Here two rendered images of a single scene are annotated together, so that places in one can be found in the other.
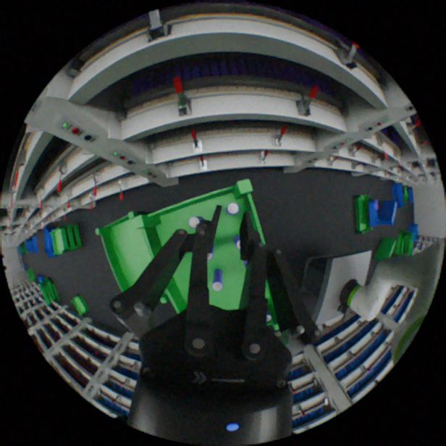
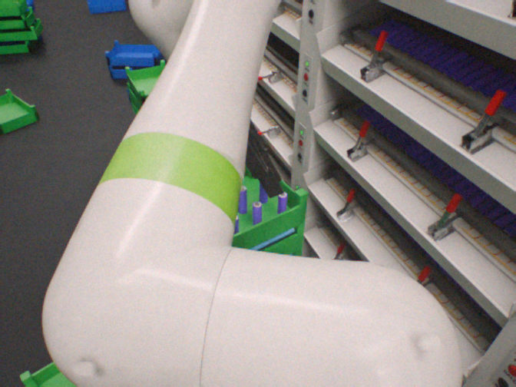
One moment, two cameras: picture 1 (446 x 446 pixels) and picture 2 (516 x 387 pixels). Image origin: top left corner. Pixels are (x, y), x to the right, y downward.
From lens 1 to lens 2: 0.71 m
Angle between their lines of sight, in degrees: 52
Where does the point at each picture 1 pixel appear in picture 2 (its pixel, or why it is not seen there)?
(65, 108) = (316, 57)
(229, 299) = not seen: hidden behind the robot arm
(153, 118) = (339, 140)
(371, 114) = not seen: outside the picture
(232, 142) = (370, 246)
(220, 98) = (382, 170)
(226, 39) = (385, 106)
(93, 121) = (315, 90)
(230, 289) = not seen: hidden behind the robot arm
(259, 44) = (399, 119)
